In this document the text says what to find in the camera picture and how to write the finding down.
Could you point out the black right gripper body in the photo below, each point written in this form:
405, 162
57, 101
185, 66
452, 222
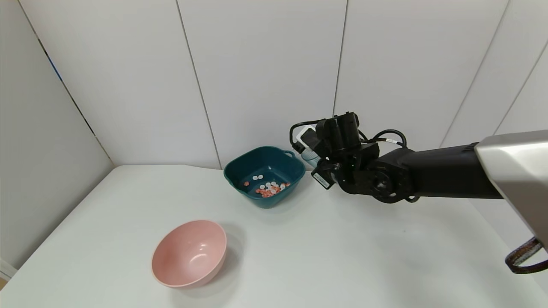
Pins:
322, 179

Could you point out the clear blue ribbed cup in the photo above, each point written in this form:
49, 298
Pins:
310, 158

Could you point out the red and white pellets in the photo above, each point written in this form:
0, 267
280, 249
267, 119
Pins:
269, 188

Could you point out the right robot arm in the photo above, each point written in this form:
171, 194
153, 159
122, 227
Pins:
449, 171

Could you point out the dark teal square bowl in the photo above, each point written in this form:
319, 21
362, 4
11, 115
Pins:
261, 169

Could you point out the pink plastic bowl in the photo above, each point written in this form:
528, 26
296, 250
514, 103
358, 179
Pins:
188, 256

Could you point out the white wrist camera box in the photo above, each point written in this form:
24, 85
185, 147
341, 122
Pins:
309, 137

